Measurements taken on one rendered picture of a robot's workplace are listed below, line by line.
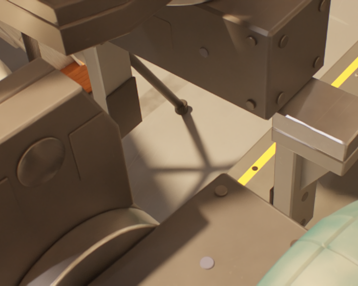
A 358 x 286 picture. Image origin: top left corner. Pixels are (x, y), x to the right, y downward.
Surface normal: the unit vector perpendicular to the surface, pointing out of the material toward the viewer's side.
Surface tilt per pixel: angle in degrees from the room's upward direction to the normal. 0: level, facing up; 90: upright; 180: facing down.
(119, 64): 90
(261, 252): 0
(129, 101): 90
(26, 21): 90
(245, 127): 0
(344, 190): 0
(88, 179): 90
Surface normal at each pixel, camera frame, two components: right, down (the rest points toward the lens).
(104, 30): 0.46, 0.62
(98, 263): 0.69, 0.49
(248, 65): -0.64, 0.59
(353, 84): -0.07, -0.68
